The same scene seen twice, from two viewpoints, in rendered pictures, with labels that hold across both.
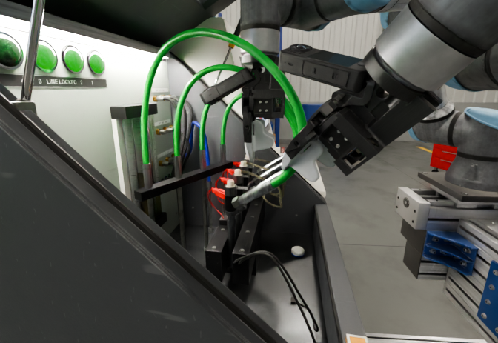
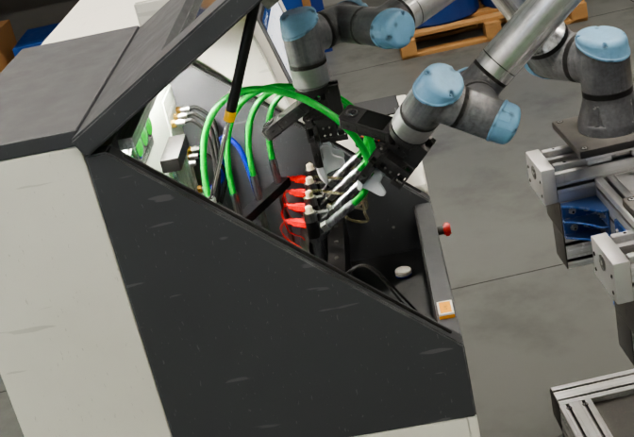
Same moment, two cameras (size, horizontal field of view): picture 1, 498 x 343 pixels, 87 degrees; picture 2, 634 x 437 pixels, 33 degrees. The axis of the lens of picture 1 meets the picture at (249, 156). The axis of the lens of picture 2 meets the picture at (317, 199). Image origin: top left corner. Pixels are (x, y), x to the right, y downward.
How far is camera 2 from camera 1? 1.69 m
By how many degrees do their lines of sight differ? 9
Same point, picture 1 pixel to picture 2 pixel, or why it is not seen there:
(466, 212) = (600, 168)
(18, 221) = (229, 260)
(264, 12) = (310, 56)
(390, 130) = (413, 160)
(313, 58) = (361, 124)
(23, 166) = (233, 231)
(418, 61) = (408, 136)
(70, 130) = not seen: hidden behind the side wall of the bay
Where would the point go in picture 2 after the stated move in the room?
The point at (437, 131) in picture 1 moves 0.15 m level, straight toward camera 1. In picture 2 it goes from (553, 67) to (535, 91)
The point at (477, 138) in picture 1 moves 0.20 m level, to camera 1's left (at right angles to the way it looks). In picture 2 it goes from (590, 74) to (506, 95)
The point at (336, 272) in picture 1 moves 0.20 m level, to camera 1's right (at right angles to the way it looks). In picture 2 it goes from (434, 270) to (525, 246)
